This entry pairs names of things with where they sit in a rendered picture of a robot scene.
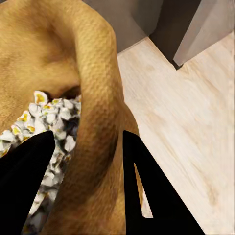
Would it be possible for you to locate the popcorn bag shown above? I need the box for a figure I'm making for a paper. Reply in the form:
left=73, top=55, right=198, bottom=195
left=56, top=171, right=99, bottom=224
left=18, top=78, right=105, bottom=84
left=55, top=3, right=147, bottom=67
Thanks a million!
left=0, top=0, right=143, bottom=235

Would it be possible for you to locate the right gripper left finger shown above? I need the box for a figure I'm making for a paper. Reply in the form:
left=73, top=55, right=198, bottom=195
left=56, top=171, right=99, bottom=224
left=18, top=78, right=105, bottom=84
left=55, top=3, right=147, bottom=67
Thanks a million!
left=0, top=130, right=56, bottom=235

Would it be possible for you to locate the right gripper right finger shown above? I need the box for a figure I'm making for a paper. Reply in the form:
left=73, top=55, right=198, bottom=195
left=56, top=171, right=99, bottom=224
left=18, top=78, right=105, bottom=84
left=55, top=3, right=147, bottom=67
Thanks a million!
left=122, top=130, right=206, bottom=235

